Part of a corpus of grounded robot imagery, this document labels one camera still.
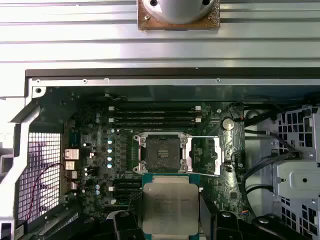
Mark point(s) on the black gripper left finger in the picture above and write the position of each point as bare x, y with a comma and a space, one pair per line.
125, 227

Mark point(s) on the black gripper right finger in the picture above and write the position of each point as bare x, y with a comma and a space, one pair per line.
227, 226

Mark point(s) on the silver square CPU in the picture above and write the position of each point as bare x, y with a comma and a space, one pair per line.
170, 205

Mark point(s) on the metal socket cover frame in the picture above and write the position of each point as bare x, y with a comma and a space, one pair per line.
218, 155

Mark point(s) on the black RAM slot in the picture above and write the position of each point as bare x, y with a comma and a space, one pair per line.
127, 188
155, 125
155, 108
127, 181
155, 114
155, 120

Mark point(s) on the CPU socket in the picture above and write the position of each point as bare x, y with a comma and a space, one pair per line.
162, 150

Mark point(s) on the green motherboard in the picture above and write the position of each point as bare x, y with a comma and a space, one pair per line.
212, 192

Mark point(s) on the silver port housing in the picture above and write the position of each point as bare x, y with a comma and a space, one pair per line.
70, 165
70, 175
71, 154

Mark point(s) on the perforated metal disk bay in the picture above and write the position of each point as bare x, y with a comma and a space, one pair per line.
292, 177

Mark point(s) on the round coin battery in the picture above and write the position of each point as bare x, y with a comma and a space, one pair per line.
228, 123

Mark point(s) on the black open PC case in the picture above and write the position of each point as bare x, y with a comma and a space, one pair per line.
150, 82

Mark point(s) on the brown square base plate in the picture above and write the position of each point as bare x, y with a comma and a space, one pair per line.
150, 25

